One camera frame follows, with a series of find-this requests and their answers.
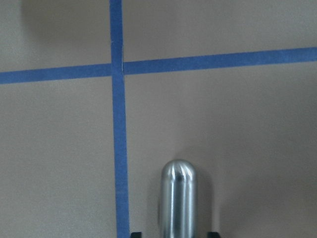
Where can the steel muddler black tip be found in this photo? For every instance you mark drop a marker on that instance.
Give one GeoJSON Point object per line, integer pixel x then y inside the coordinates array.
{"type": "Point", "coordinates": [178, 200]}

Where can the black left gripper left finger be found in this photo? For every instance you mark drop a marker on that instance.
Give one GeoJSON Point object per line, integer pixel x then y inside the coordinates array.
{"type": "Point", "coordinates": [136, 235]}

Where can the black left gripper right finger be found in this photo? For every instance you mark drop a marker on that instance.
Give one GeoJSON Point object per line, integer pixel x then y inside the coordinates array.
{"type": "Point", "coordinates": [213, 235]}

